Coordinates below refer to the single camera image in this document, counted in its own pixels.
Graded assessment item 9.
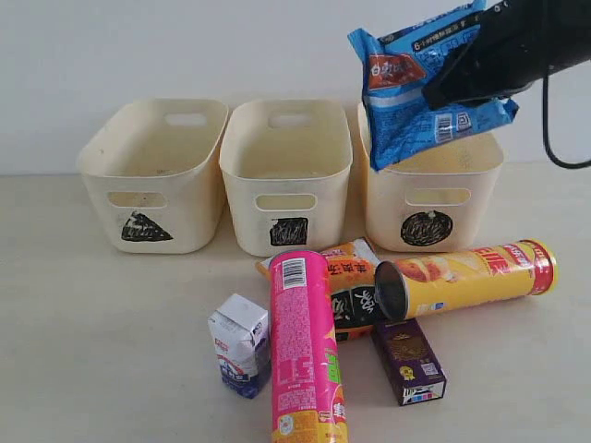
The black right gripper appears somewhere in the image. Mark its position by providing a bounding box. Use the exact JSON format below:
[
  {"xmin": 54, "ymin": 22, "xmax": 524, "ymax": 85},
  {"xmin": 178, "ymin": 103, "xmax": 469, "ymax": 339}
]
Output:
[{"xmin": 422, "ymin": 0, "xmax": 590, "ymax": 110}]

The cream bin with circle mark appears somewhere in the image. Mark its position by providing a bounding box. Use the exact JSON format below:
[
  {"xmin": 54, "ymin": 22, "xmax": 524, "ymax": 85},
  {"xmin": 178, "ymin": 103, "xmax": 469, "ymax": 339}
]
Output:
[{"xmin": 357, "ymin": 104, "xmax": 504, "ymax": 253}]

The blue noodle packet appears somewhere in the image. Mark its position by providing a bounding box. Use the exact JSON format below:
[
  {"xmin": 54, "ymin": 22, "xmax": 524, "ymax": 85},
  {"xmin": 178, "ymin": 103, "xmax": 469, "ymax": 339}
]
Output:
[{"xmin": 348, "ymin": 4, "xmax": 519, "ymax": 171}]

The cream bin with triangle mark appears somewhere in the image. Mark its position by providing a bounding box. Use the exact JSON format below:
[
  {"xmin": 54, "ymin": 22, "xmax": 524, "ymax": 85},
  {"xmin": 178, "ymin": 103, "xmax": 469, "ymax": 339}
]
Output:
[{"xmin": 77, "ymin": 99, "xmax": 230, "ymax": 254}]

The purple drink carton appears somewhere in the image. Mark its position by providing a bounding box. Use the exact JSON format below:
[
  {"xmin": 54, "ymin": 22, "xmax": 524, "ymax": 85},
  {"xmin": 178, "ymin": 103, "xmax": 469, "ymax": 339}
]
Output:
[{"xmin": 371, "ymin": 319, "xmax": 447, "ymax": 406}]

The pink chips can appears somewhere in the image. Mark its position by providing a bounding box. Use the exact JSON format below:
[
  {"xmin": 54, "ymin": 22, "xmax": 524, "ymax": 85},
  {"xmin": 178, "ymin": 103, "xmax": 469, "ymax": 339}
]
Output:
[{"xmin": 269, "ymin": 251, "xmax": 348, "ymax": 442}]

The yellow chips can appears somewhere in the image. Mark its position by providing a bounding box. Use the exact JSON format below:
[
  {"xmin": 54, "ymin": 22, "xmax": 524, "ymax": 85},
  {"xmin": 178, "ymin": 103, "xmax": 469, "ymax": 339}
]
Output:
[{"xmin": 374, "ymin": 239, "xmax": 558, "ymax": 321}]

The cream bin with square mark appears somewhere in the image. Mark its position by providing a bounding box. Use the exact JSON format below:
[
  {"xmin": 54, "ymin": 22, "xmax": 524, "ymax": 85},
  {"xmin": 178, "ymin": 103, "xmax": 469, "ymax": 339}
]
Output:
[{"xmin": 219, "ymin": 100, "xmax": 353, "ymax": 257}]

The orange black noodle packet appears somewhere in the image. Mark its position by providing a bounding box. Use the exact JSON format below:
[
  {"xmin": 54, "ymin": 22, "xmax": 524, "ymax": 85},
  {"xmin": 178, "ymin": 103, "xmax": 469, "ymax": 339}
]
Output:
[{"xmin": 257, "ymin": 238, "xmax": 384, "ymax": 342}]

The white blue milk carton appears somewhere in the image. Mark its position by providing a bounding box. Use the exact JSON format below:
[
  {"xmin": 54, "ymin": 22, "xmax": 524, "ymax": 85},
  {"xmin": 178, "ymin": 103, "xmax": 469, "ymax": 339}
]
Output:
[{"xmin": 208, "ymin": 293, "xmax": 271, "ymax": 399}]

